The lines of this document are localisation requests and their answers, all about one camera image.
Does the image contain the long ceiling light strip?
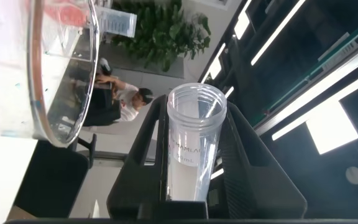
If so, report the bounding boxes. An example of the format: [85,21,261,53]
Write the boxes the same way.
[271,67,358,141]
[250,0,306,67]

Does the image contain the seated person in white shirt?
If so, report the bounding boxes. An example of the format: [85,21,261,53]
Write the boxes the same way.
[82,57,155,127]

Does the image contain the square ceiling light panel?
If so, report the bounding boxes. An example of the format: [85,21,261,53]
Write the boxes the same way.
[305,101,358,156]

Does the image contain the clear plastic test tube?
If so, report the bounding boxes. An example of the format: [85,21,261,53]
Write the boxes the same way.
[166,82,228,202]

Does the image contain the clear acrylic test tube rack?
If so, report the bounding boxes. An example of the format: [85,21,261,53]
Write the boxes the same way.
[40,0,111,62]

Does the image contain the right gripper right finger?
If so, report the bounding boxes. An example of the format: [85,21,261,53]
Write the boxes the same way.
[218,101,308,218]

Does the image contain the clear glass beaker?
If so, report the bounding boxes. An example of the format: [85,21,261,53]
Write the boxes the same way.
[0,0,101,147]

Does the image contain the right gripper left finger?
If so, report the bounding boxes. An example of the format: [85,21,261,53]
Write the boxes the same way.
[106,95,169,219]

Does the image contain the test tube with red liquid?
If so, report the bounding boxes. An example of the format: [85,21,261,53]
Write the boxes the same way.
[44,0,138,39]

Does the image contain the green potted plant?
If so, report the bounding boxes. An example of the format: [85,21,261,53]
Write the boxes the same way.
[110,0,213,72]

